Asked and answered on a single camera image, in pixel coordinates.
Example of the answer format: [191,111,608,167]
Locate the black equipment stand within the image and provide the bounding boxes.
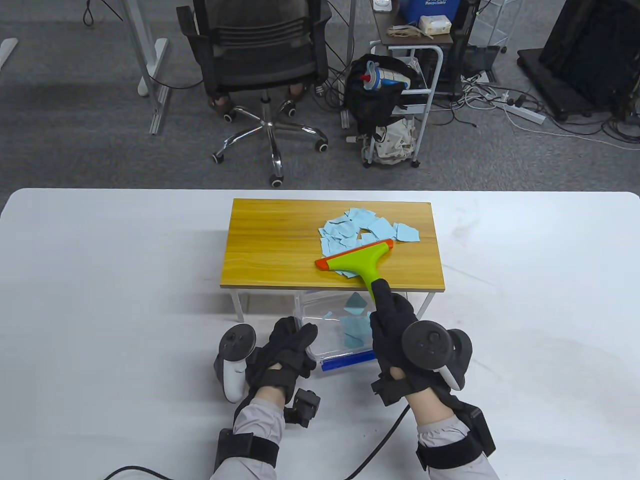
[517,0,640,123]

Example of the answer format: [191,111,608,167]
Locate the person's right hand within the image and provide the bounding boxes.
[369,278,453,401]

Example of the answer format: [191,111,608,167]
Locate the green and orange scraper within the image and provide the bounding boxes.
[315,239,395,308]

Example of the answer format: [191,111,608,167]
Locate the white desk frame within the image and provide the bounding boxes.
[117,0,171,136]

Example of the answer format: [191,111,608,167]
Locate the bundle of floor cables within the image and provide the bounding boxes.
[447,70,640,151]

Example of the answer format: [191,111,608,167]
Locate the person's left forearm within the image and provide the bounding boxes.
[210,385,288,480]

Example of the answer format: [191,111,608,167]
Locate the blue recycling bin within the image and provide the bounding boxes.
[398,0,463,26]

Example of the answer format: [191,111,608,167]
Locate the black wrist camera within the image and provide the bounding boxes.
[370,375,408,407]
[284,389,322,428]

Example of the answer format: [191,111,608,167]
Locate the black cable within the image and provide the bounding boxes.
[102,465,216,480]
[345,405,412,480]

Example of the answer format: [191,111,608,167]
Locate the blue and white bottle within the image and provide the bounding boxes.
[361,61,412,92]

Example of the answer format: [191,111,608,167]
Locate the black backpack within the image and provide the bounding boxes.
[346,54,421,138]

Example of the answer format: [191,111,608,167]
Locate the black and white controller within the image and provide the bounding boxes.
[214,324,257,403]
[401,321,473,391]

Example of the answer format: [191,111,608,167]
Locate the black sensor box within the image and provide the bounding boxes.
[452,402,497,458]

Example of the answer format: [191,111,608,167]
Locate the white metal cart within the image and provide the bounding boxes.
[362,0,456,168]

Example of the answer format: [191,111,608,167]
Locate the clear plastic storage box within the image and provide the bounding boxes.
[292,290,416,373]

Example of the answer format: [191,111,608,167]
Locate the white tissue box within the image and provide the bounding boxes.
[418,15,451,36]

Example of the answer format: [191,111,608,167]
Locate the beige tote bag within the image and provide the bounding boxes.
[372,117,417,163]

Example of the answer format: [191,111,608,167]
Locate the black floor box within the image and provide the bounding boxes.
[460,45,501,83]

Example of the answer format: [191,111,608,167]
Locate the white desk foot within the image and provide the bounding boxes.
[0,37,19,71]

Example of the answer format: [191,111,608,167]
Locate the white desk leg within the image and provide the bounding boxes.
[340,0,357,131]

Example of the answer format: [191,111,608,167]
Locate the person's left hand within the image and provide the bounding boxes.
[247,316,319,401]

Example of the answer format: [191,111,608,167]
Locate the beige gloves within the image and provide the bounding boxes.
[387,25,433,40]

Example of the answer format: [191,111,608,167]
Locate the small wooden table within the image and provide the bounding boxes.
[220,198,446,326]

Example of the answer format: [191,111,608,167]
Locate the person's right forearm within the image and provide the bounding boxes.
[405,387,501,480]

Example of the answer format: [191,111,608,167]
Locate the pile of blue paper scraps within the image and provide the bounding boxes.
[318,207,421,349]

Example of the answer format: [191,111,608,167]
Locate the white power strip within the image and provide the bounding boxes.
[492,97,547,126]

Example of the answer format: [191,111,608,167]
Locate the black office chair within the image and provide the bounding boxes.
[176,0,333,188]

